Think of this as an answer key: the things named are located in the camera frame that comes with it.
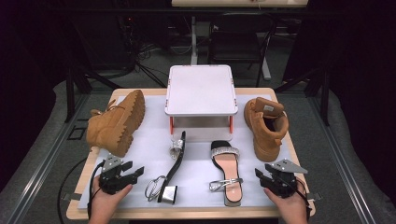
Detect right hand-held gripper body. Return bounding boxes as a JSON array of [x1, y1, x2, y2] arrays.
[[267, 159, 308, 199]]

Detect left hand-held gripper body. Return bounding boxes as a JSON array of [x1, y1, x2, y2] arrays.
[[99, 153, 131, 194]]

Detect tan boot white tongue label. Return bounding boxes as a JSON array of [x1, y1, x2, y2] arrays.
[[243, 96, 290, 162]]

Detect tan suede lace-up boot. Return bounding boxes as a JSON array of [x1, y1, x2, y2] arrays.
[[86, 89, 147, 158]]

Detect black heeled sandal silver strap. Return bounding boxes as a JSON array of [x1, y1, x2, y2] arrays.
[[144, 130, 187, 205], [208, 140, 245, 207]]

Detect white shoe rack orange legs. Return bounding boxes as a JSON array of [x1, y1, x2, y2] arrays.
[[163, 64, 239, 144]]

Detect person's left hand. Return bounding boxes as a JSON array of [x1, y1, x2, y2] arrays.
[[88, 175, 134, 217]]

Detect person's right hand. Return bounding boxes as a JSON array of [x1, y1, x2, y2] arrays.
[[263, 181, 309, 218]]

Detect black metal stand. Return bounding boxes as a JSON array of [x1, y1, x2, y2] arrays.
[[64, 64, 122, 124], [274, 66, 331, 127]]

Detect black chair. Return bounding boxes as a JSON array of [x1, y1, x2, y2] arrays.
[[208, 12, 278, 88]]

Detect white desk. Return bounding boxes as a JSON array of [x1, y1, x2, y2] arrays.
[[171, 0, 309, 81]]

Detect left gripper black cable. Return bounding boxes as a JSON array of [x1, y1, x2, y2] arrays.
[[57, 157, 106, 224]]

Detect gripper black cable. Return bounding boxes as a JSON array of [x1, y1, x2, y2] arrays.
[[57, 157, 106, 224], [292, 176, 313, 222]]

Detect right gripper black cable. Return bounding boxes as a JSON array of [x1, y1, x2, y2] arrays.
[[292, 176, 313, 222]]

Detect grey metal table bracket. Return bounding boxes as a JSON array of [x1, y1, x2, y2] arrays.
[[303, 192, 323, 202], [62, 192, 82, 202]]

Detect aluminium frame rail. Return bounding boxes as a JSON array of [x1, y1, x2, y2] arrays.
[[6, 92, 92, 224], [307, 92, 377, 224]]

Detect bundle of floor cables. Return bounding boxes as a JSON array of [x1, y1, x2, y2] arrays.
[[136, 43, 194, 63]]

